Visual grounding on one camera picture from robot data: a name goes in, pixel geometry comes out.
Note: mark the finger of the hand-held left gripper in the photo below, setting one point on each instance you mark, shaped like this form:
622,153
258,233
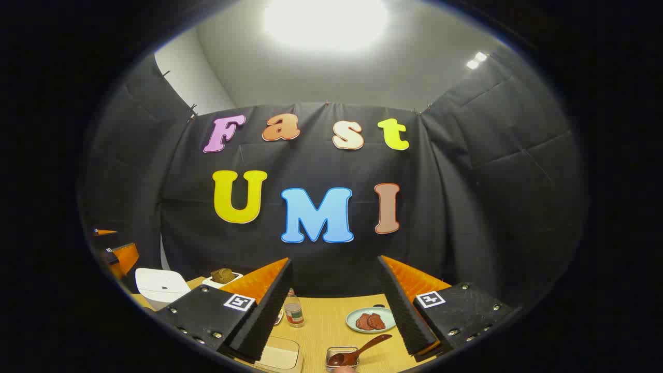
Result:
105,232
125,258

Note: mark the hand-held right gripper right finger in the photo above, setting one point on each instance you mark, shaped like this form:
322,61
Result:
401,305

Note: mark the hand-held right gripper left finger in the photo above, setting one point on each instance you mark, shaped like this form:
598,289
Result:
269,311

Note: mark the white rice cooker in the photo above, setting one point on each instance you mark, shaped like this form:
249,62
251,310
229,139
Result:
160,285

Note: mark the brown wooden spoon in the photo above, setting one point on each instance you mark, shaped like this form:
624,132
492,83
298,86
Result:
362,348

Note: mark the pale green plate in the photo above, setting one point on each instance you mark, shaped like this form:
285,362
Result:
389,313

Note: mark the clear plastic water bottle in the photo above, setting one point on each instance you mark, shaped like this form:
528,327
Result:
294,311

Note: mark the red meat slice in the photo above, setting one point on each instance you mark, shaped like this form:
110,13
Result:
363,322
377,321

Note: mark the light wooden cutting board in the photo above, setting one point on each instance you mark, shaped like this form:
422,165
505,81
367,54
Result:
282,357

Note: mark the brown toast slice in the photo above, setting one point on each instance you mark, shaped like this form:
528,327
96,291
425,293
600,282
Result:
222,275

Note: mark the white toaster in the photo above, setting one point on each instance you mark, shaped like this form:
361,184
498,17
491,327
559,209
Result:
210,282

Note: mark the black backdrop cloth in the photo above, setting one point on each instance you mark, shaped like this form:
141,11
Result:
466,197

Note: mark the small ceiling light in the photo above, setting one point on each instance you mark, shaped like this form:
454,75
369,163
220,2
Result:
476,59

